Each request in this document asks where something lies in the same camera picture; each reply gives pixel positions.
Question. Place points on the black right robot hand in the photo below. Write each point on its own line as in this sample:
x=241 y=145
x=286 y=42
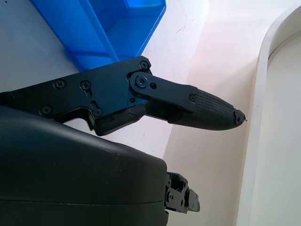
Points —
x=70 y=169

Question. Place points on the blue plastic tray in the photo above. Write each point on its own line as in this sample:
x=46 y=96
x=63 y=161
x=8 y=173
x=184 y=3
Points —
x=131 y=23

